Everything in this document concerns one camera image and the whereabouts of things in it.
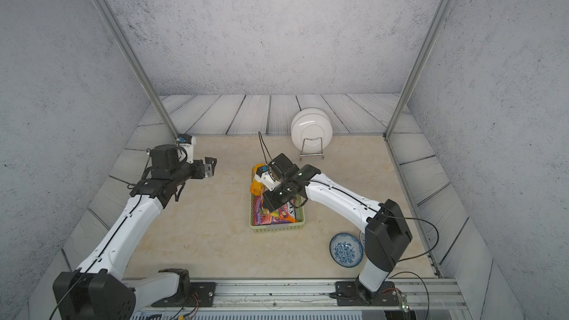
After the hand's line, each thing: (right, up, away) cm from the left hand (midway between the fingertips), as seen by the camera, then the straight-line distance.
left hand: (207, 158), depth 80 cm
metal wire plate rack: (+42, +1, +31) cm, 52 cm away
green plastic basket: (+26, -27, +5) cm, 37 cm away
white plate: (+39, +12, +23) cm, 47 cm away
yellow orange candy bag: (+16, -11, +8) cm, 21 cm away
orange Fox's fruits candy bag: (+20, -22, +4) cm, 30 cm away
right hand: (+21, -16, -4) cm, 27 cm away
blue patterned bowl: (+50, -34, +1) cm, 60 cm away
